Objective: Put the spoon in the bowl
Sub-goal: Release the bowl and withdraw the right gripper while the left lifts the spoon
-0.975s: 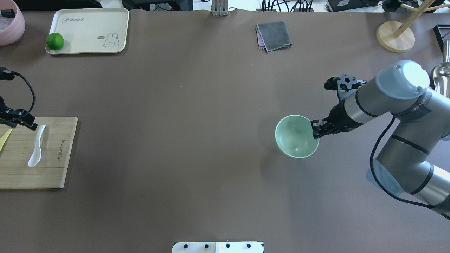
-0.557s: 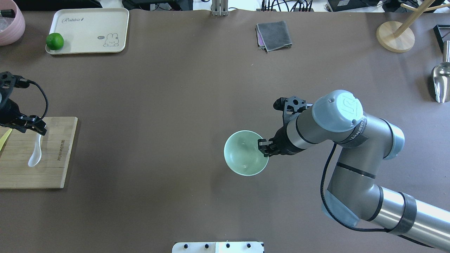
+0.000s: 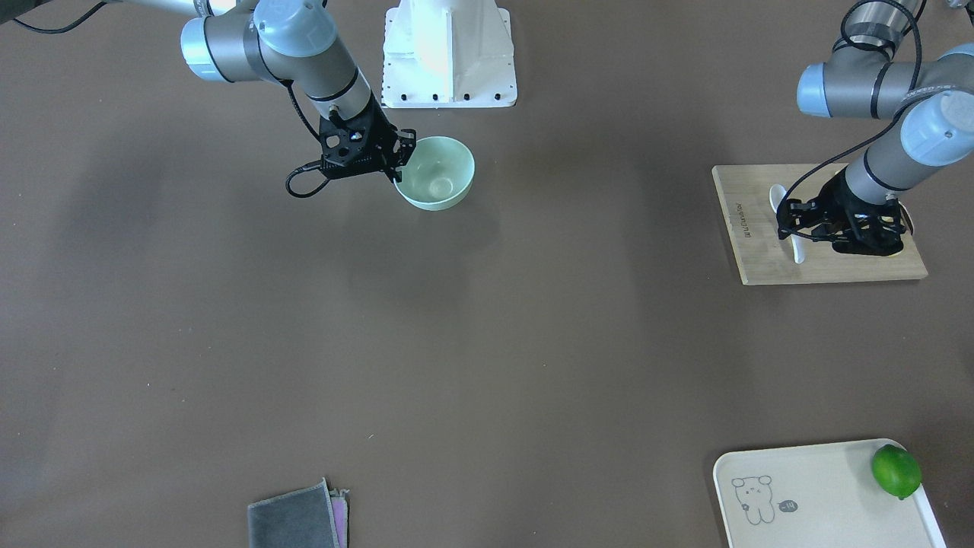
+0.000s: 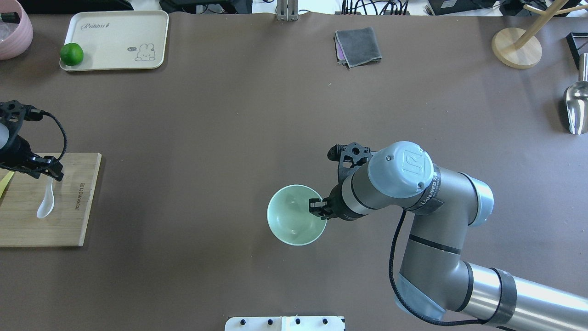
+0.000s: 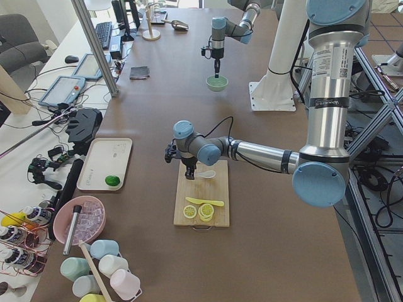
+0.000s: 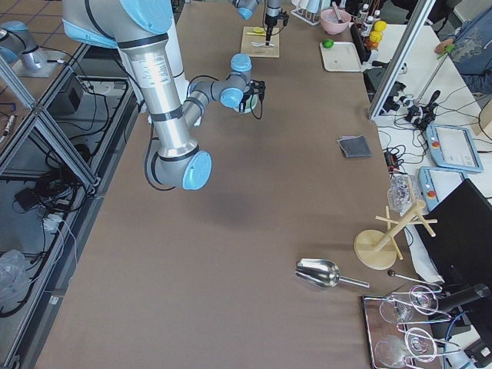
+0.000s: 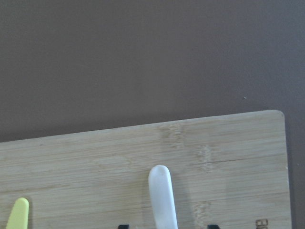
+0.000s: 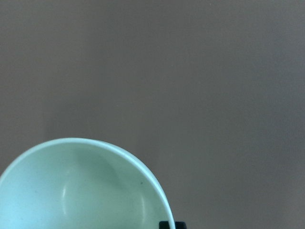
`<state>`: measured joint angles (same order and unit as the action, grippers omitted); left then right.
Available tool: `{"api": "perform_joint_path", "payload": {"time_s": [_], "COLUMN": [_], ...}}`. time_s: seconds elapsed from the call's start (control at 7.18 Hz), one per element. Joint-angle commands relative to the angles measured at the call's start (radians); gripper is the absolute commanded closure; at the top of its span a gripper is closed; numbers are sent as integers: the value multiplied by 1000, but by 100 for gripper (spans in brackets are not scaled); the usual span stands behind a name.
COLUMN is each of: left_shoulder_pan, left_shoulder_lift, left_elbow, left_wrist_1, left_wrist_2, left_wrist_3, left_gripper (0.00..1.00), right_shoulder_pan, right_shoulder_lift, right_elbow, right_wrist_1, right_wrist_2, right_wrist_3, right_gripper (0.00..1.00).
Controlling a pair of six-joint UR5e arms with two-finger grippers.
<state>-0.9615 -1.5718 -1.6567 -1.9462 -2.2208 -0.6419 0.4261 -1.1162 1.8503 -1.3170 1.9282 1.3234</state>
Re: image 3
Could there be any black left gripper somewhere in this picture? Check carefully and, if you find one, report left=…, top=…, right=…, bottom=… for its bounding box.
left=777, top=177, right=908, bottom=256

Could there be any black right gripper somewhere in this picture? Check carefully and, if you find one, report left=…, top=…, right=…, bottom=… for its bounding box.
left=319, top=98, right=417, bottom=184

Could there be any light green bowl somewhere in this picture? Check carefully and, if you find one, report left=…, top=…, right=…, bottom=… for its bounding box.
left=394, top=136, right=476, bottom=212

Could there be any white plastic spoon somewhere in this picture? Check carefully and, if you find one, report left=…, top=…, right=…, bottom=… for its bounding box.
left=769, top=183, right=807, bottom=265

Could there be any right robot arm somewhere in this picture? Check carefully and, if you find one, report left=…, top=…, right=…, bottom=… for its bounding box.
left=150, top=1, right=416, bottom=183

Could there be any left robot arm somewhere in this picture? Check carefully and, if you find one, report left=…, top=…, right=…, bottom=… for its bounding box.
left=775, top=1, right=973, bottom=256

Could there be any bamboo cutting board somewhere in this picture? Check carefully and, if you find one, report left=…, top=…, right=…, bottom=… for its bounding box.
left=711, top=163, right=929, bottom=287

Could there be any green lime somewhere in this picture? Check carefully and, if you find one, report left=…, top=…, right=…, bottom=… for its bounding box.
left=871, top=444, right=922, bottom=500

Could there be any cream rabbit tray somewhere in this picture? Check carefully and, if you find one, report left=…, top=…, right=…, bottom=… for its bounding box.
left=712, top=439, right=945, bottom=547

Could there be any grey folded cloth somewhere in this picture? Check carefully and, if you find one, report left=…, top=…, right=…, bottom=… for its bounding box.
left=247, top=478, right=350, bottom=547

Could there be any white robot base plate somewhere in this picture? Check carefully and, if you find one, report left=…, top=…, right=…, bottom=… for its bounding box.
left=380, top=1, right=518, bottom=109

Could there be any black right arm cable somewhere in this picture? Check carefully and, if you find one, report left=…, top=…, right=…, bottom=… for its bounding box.
left=285, top=80, right=336, bottom=200

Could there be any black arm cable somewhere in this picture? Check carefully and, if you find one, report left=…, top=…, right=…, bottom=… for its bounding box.
left=780, top=0, right=925, bottom=214
left=285, top=80, right=336, bottom=200

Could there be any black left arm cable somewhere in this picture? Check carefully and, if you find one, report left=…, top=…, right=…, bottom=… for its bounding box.
left=780, top=0, right=925, bottom=214

